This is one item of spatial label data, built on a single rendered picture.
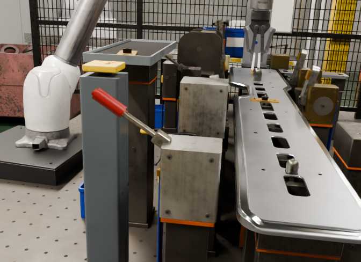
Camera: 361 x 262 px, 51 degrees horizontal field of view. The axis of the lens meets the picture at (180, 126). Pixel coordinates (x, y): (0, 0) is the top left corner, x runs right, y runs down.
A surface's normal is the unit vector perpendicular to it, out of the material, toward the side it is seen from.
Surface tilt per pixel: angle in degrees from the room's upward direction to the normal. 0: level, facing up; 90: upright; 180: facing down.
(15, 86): 90
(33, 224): 0
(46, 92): 73
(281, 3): 90
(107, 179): 90
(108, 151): 90
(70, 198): 0
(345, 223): 0
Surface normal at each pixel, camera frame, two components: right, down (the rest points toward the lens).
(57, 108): 0.64, 0.22
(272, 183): 0.04, -0.95
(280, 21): -0.12, 0.29
